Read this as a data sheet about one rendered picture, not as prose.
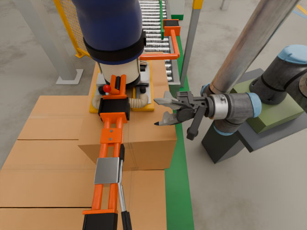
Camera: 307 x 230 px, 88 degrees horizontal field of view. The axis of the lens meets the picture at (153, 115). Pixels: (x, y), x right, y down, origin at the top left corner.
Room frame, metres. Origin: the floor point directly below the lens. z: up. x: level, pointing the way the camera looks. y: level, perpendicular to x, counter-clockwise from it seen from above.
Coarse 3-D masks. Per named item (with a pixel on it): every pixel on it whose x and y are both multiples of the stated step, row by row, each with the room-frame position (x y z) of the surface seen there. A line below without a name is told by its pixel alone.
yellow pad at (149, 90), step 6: (150, 60) 0.76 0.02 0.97; (144, 66) 0.70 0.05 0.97; (150, 66) 0.71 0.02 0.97; (150, 72) 0.66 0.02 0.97; (150, 78) 0.61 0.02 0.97; (150, 84) 0.57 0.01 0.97; (138, 90) 0.53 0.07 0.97; (144, 90) 0.51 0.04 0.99; (150, 90) 0.53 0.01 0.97; (132, 96) 0.49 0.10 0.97; (138, 96) 0.49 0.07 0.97; (150, 96) 0.49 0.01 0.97; (150, 102) 0.45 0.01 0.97; (132, 108) 0.42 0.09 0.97; (138, 108) 0.42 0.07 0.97; (144, 108) 0.42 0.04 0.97; (150, 108) 0.42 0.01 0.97
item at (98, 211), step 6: (84, 210) 0.03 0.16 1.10; (90, 210) 0.03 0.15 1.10; (96, 210) 0.03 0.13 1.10; (102, 210) 0.03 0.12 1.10; (108, 210) 0.03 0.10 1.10; (114, 210) 0.03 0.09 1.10; (90, 216) 0.02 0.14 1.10; (96, 216) 0.02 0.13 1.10; (102, 216) 0.02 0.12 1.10; (108, 216) 0.02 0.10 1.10; (114, 216) 0.02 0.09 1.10; (84, 222) 0.00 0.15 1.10; (90, 222) 0.00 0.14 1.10; (96, 222) 0.00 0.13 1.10; (102, 222) 0.00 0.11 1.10; (108, 222) 0.00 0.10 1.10; (114, 222) 0.00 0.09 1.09; (84, 228) -0.01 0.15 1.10; (90, 228) -0.01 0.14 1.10; (96, 228) -0.01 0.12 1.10; (102, 228) -0.01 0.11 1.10; (108, 228) -0.01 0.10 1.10; (114, 228) -0.01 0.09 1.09
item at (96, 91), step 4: (96, 76) 0.63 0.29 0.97; (96, 88) 0.54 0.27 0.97; (100, 88) 0.52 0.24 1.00; (96, 92) 0.51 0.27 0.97; (100, 92) 0.50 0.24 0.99; (104, 92) 0.51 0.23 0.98; (92, 96) 0.49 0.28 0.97; (92, 108) 0.42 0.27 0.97; (92, 112) 0.41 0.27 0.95; (96, 112) 0.41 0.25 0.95
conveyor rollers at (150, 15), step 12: (144, 0) 2.77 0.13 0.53; (156, 0) 2.77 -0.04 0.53; (144, 12) 2.34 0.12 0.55; (156, 12) 2.34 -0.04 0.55; (144, 24) 2.05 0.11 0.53; (156, 24) 2.05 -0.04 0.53; (156, 36) 1.78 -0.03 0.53; (144, 48) 1.52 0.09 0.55; (156, 48) 1.52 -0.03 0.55; (168, 48) 1.52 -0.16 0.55; (168, 60) 1.33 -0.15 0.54; (168, 72) 1.16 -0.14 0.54
